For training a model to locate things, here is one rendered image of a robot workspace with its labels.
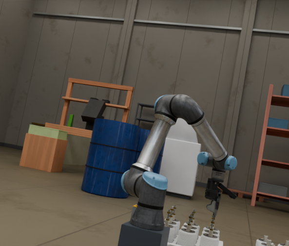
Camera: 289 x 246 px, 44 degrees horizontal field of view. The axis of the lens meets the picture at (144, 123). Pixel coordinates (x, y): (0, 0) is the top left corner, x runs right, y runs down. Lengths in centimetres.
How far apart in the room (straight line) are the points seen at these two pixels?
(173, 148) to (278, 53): 548
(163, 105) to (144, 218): 56
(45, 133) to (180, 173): 245
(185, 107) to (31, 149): 512
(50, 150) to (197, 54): 579
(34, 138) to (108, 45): 561
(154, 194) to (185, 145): 445
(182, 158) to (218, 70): 493
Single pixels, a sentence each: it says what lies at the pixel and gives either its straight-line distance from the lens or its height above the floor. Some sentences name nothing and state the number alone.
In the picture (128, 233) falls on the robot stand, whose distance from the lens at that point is 158.
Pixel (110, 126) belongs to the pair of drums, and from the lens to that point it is 450.
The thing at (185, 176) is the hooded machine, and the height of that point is 37.
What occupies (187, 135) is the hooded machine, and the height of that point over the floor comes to 104.
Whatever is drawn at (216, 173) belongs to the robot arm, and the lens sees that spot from 205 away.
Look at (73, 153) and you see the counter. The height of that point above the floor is 28.
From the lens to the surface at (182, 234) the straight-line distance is 197.
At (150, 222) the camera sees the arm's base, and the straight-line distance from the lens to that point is 157.
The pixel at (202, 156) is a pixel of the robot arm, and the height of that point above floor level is 65.
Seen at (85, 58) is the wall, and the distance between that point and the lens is 1163.
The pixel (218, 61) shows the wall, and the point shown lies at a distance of 1055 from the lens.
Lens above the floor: 61
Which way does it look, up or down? 5 degrees up
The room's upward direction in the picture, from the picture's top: 11 degrees clockwise
